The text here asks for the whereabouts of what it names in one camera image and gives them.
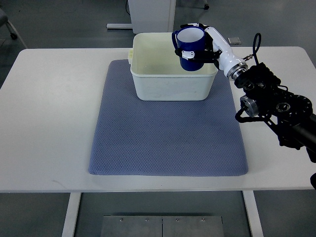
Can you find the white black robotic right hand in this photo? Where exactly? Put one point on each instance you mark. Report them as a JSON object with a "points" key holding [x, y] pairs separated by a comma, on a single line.
{"points": [[218, 52]]}

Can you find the blue mug white inside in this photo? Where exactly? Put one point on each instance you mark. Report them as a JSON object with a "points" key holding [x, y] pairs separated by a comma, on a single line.
{"points": [[186, 42]]}

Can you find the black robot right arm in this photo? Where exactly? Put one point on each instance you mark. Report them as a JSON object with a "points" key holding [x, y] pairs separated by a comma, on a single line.
{"points": [[288, 115]]}

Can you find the white plastic box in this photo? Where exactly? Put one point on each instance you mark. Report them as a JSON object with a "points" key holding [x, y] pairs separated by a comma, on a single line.
{"points": [[158, 75]]}

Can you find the grey floor socket plate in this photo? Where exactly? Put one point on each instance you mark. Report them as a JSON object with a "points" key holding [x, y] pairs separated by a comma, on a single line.
{"points": [[234, 41]]}

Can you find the blue-grey textured mat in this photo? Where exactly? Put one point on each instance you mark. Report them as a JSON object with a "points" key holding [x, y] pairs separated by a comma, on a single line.
{"points": [[160, 138]]}

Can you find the white table leg right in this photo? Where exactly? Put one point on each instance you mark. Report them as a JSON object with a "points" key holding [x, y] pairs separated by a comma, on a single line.
{"points": [[252, 214]]}

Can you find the white table leg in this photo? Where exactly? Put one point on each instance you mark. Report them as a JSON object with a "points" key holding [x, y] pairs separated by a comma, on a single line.
{"points": [[71, 215], [252, 214]]}

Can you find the white table leg left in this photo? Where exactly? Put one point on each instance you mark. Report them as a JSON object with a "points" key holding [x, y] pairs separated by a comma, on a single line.
{"points": [[71, 215]]}

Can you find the office chair base left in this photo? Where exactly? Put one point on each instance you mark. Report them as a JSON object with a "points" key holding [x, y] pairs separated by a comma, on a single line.
{"points": [[4, 21]]}

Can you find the white desk pedestal background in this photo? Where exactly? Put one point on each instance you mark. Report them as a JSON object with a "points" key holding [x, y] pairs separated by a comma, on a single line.
{"points": [[148, 16]]}

